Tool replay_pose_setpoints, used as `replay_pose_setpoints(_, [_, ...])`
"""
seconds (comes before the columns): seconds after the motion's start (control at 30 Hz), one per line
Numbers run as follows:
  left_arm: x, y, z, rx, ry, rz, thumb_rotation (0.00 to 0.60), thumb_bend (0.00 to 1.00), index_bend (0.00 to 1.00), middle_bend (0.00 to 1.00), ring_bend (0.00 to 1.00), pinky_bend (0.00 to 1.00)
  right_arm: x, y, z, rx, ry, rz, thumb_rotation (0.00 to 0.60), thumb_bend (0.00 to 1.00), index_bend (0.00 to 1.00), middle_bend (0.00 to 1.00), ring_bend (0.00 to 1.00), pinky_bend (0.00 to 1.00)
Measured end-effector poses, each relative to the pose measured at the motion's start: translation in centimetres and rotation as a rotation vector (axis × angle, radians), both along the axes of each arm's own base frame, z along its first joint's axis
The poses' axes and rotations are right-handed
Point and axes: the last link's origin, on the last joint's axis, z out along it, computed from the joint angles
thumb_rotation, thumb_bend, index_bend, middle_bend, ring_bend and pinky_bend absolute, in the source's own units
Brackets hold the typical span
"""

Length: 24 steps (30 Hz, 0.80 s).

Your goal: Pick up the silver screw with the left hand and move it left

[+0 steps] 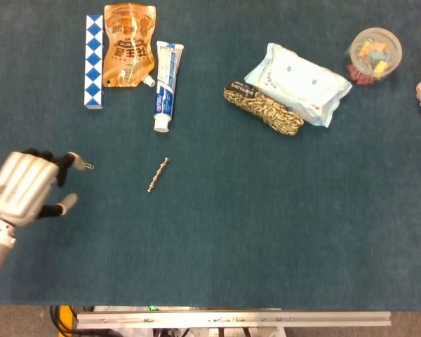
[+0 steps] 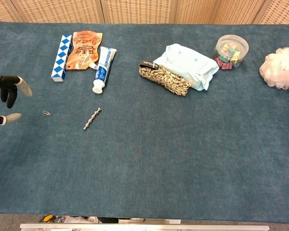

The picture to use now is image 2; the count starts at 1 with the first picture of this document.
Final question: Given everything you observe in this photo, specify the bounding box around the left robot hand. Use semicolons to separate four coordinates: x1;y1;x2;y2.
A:
0;71;33;126

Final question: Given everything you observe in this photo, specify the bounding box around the metal bead chain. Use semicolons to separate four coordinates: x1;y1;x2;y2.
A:
83;107;102;131

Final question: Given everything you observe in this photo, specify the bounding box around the blue white toothpaste tube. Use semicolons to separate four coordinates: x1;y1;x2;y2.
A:
92;46;118;94

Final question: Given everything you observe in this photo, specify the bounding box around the blue white snake cube puzzle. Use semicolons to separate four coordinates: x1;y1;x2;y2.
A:
51;34;73;82

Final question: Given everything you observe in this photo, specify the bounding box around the orange snack pouch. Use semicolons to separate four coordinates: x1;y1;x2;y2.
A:
66;30;104;70

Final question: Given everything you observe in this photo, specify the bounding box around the blue table cloth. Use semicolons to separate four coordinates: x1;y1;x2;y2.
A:
0;21;289;221

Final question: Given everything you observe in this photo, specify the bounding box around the woven bamboo folding screen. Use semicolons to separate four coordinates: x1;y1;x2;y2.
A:
0;0;289;25

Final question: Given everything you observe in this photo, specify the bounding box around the light blue wet wipes pack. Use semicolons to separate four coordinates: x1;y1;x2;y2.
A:
153;43;220;91

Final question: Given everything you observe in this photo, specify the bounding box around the clear jar of binder clips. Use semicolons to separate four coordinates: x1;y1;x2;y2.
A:
213;34;250;70

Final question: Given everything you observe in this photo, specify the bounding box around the pink bath loofah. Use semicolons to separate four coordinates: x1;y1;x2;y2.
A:
259;47;289;90

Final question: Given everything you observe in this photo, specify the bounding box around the camouflage braided rope bundle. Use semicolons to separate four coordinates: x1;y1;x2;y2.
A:
138;60;191;96

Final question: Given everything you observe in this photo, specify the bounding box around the silver aluminium frame rail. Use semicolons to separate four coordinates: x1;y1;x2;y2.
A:
19;223;270;231

